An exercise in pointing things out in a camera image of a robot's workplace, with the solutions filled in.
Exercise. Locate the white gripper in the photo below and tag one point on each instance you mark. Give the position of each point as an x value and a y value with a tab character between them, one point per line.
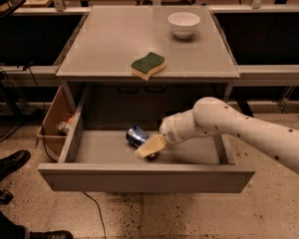
168	130

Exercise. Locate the blue pepsi can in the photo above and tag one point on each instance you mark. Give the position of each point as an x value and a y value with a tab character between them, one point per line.
138	138

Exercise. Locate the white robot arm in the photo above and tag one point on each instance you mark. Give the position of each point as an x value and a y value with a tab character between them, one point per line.
211	116

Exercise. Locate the grey open top drawer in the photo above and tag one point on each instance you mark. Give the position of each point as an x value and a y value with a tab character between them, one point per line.
97	157

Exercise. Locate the green yellow sponge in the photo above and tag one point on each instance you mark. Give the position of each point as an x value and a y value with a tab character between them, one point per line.
148	65

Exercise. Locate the orange object in box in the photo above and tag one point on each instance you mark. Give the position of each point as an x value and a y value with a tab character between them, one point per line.
70	120

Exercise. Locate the cardboard box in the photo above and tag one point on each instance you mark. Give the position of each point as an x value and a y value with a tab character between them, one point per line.
59	111

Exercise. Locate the grey cabinet table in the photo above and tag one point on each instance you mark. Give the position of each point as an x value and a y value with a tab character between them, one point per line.
113	37

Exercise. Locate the white bowl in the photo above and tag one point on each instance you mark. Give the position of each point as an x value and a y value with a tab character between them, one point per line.
183	24

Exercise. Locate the black shoe lower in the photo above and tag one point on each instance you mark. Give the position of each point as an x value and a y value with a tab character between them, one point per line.
60	234

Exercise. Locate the black shoe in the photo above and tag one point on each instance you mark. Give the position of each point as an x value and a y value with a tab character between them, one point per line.
13	162
60	234

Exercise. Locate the black shoe upper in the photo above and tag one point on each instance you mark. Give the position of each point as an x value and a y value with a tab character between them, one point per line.
13	162

